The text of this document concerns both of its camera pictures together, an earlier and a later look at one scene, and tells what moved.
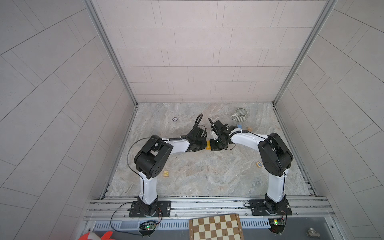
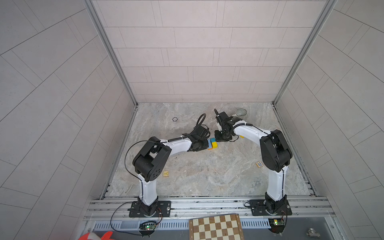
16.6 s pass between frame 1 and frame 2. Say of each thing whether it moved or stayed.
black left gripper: stayed
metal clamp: stayed
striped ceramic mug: stayed
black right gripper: moved
